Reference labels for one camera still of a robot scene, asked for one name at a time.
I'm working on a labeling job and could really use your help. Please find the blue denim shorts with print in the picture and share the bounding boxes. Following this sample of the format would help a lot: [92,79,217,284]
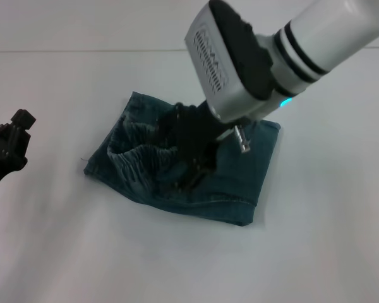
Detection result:
[83,91,282,228]

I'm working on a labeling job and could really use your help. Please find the silver right wrist connector plug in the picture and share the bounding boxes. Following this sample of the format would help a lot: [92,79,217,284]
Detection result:
[231,124,253,155]

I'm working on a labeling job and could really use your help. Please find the silver vented wrist camera box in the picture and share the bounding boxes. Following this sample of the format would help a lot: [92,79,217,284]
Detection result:
[183,0,281,124]

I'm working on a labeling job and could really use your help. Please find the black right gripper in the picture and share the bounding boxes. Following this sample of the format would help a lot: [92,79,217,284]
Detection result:
[159,100,234,193]

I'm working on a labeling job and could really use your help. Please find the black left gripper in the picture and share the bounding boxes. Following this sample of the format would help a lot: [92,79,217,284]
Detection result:
[0,109,37,197]

